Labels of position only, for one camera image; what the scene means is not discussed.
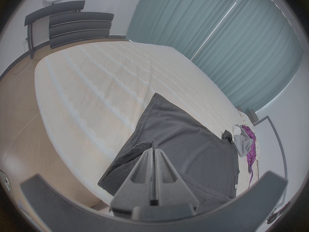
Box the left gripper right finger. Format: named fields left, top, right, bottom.
left=154, top=149, right=199, bottom=208

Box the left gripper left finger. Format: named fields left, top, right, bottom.
left=111, top=148, right=154, bottom=213

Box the black T-shirt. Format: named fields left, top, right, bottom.
left=97, top=92, right=240, bottom=199

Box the bed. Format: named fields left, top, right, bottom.
left=34, top=39, right=288, bottom=211

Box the grey garment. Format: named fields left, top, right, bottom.
left=233, top=134, right=253, bottom=157

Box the purple satin garment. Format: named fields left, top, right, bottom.
left=241, top=125, right=257, bottom=187

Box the white printed pillow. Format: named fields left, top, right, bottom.
left=238, top=111, right=254, bottom=127

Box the grey bedside table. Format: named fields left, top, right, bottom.
left=237, top=106, right=257, bottom=123

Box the blue-green curtain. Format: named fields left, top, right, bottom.
left=191, top=0, right=304, bottom=111
left=126, top=0, right=249, bottom=60

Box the black desk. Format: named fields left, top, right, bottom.
left=25, top=0, right=85, bottom=58

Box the thin black floor cable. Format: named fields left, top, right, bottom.
left=13, top=57, right=33, bottom=75

